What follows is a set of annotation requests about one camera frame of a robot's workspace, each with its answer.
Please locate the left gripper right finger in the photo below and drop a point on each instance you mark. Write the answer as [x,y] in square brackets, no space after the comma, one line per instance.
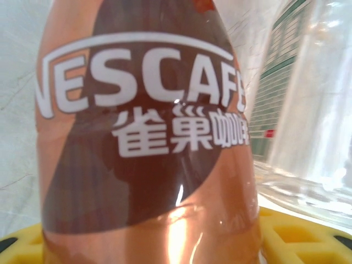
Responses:
[302,242]

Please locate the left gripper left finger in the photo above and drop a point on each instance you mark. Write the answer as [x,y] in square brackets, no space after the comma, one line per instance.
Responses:
[22,247]

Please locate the brown Nescafe coffee bottle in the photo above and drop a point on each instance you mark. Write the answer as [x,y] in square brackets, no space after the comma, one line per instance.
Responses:
[137,137]

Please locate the wide clear green cap bottle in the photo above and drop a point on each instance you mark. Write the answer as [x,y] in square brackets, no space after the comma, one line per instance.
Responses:
[302,110]

